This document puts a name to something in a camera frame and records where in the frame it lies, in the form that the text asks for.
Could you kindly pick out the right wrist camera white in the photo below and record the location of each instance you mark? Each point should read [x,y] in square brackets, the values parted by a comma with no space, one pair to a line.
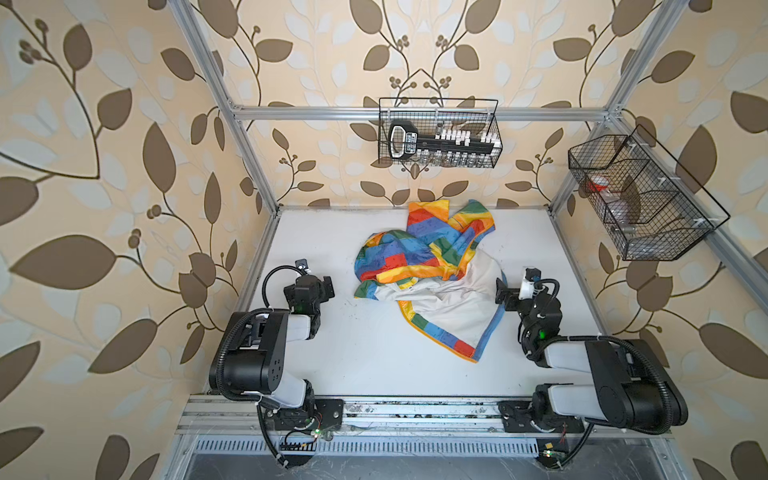
[528,287]

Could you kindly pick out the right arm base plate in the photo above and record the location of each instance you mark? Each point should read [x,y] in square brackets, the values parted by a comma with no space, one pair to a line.
[520,416]

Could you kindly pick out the black wire basket back wall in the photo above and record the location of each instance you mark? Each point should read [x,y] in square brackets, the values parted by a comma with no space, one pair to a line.
[475,115]

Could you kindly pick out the black wire basket right wall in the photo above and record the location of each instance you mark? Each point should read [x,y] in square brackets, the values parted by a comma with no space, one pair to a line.
[656,208]

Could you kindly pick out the black white tool in basket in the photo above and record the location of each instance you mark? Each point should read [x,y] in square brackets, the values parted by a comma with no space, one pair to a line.
[404,141]

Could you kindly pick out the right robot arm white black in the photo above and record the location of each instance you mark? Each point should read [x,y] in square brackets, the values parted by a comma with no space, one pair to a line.
[628,387]

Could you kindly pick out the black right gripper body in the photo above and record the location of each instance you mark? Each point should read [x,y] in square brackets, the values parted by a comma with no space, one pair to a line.
[523,308]

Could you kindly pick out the black wire basket wall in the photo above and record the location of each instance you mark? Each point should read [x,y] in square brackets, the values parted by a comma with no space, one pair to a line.
[475,115]
[656,208]

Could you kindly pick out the rainbow coloured jacket white lining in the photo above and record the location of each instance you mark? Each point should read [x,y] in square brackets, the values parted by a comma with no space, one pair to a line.
[443,283]

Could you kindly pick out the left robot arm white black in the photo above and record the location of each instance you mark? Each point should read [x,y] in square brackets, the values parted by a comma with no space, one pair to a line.
[250,362]

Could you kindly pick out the red lidded clear container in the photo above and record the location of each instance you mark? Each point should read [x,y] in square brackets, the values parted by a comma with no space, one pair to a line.
[596,183]

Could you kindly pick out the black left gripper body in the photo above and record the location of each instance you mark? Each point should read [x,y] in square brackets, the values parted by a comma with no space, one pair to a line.
[323,293]

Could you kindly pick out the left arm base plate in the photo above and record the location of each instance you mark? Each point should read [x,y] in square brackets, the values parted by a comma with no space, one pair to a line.
[318,414]

